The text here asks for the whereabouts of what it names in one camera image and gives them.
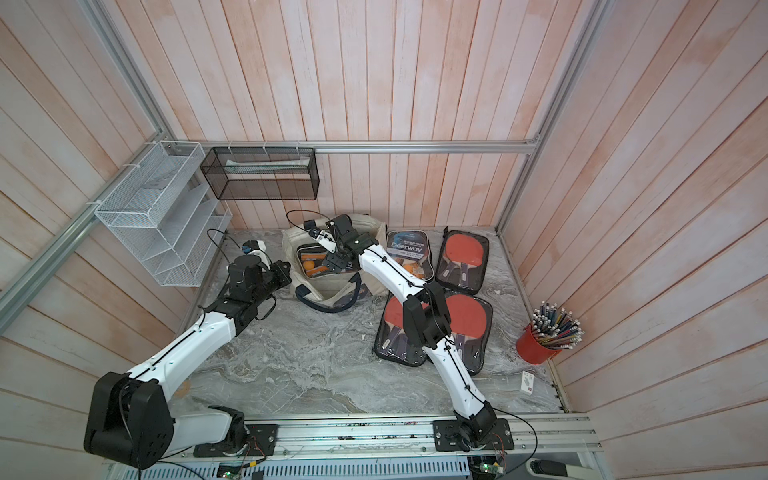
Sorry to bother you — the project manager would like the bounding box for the cream canvas tote bag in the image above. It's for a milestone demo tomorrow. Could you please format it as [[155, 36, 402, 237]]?
[[282, 227, 388, 314]]

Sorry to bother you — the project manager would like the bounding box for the red paddle case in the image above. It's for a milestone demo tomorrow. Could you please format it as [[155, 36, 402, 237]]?
[[435, 228, 490, 295], [372, 294, 427, 367], [446, 293, 493, 376]]

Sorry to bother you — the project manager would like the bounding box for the orange ball paddle case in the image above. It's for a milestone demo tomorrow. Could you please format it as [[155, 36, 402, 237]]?
[[296, 243, 357, 279]]

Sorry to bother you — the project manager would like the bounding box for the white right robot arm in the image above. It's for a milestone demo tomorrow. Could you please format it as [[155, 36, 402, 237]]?
[[304, 214, 497, 451]]

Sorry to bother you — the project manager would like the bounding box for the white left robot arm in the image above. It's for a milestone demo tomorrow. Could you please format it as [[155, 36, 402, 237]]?
[[83, 254, 291, 470]]

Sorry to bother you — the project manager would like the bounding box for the red pencil cup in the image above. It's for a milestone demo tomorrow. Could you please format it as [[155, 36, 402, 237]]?
[[516, 301, 585, 365]]

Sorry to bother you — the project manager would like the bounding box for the small white tag card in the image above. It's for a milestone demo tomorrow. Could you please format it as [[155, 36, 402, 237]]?
[[520, 371, 535, 395]]

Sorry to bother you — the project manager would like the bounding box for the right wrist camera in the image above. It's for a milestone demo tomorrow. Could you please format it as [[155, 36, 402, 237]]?
[[303, 220, 336, 253]]

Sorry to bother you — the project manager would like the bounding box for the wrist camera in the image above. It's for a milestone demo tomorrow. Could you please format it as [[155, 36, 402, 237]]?
[[303, 220, 336, 253], [241, 239, 271, 266]]

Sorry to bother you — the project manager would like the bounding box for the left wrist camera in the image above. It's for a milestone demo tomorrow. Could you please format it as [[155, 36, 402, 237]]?
[[241, 239, 271, 266]]

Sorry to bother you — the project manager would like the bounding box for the black mesh wall basket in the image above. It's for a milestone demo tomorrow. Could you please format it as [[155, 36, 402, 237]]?
[[201, 146, 320, 201]]

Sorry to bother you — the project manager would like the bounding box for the white wire mesh shelf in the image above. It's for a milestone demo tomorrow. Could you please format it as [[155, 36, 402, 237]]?
[[96, 141, 232, 287]]

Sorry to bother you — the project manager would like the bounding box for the horizontal aluminium wall rail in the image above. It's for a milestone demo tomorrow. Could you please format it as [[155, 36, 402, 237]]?
[[161, 139, 539, 156]]

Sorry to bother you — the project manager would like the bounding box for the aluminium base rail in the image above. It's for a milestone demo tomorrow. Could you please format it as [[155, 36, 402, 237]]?
[[161, 413, 603, 462]]

